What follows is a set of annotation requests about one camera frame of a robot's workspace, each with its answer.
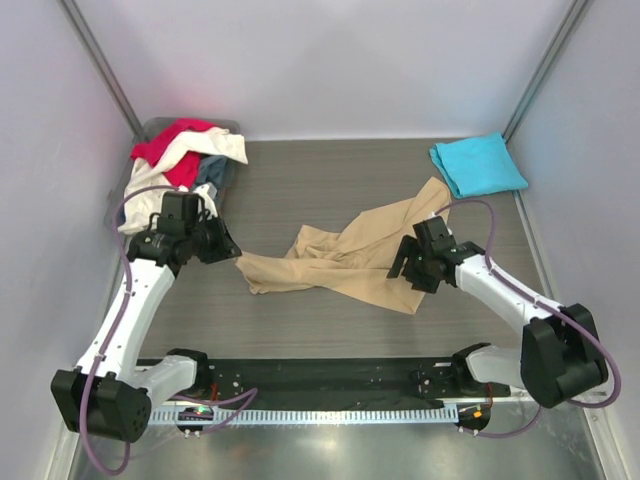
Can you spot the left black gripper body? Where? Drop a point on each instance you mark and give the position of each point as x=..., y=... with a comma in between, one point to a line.
x=204, y=240

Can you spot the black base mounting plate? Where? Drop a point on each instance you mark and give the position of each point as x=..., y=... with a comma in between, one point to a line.
x=337, y=383

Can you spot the left aluminium frame post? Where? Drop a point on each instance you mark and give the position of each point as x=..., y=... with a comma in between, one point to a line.
x=96, y=55

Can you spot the red t shirt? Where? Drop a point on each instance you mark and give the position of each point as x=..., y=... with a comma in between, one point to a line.
x=178, y=163

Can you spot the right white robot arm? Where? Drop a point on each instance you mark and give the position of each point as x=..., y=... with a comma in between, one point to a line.
x=556, y=360

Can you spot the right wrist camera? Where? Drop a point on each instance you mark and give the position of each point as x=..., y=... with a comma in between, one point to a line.
x=433, y=235

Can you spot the grey plastic bin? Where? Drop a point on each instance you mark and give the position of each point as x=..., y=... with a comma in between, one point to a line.
x=213, y=199

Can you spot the aluminium frame post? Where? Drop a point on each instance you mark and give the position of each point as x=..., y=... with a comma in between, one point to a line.
x=96, y=55
x=551, y=56

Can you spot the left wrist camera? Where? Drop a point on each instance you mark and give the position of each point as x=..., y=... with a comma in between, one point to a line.
x=179, y=213

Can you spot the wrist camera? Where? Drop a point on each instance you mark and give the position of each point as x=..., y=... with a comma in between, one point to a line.
x=433, y=235
x=179, y=213

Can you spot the grey blue t shirt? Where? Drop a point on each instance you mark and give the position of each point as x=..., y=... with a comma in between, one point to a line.
x=217, y=170

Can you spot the beige t shirt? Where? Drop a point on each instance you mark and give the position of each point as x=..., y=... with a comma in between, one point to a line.
x=354, y=262

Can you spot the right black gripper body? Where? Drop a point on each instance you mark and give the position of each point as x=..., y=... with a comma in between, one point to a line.
x=421, y=274

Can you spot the folded cyan t shirt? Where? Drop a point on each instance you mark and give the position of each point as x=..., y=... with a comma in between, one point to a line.
x=477, y=166

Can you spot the right aluminium frame post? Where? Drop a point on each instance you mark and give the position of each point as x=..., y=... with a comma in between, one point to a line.
x=551, y=56

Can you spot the cream white t shirt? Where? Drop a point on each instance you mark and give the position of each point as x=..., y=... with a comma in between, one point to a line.
x=146, y=185

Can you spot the slotted cable duct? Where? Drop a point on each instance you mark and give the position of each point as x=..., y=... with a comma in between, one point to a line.
x=183, y=416

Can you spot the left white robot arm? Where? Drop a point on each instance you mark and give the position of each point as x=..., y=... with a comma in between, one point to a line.
x=104, y=395

